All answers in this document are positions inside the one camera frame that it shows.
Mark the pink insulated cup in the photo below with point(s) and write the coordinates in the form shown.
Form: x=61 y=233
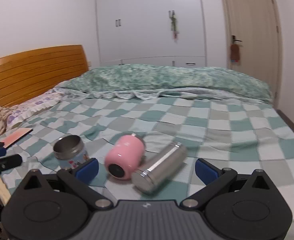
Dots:
x=125 y=157

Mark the green hanging ornament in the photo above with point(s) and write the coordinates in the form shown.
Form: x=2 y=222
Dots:
x=174 y=26

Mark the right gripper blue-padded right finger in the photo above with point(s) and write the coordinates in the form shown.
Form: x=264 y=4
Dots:
x=239 y=206

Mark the wooden headboard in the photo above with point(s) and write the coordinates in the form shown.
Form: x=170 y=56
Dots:
x=28 y=74

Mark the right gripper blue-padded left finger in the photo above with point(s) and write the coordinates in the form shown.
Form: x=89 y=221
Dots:
x=54 y=206

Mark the beige wooden door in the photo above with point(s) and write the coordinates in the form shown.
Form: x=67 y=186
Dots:
x=254 y=25

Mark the purple floral pillow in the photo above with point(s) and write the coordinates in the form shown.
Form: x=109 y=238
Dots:
x=25 y=110

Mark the checkered green bed blanket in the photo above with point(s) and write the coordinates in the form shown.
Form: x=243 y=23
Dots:
x=227 y=133

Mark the stainless steel cup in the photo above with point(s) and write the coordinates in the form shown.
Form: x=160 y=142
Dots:
x=152 y=174

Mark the white wardrobe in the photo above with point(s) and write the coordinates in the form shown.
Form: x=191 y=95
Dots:
x=139 y=32

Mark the pink tablet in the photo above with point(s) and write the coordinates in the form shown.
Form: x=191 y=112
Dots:
x=15 y=136

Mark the brown plush on door handle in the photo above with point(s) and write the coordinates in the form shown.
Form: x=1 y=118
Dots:
x=235 y=53

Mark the blue cartoon cup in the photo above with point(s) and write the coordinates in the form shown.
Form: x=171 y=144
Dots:
x=70 y=151

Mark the green floral quilt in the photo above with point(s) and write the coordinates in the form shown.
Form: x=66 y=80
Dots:
x=146 y=81

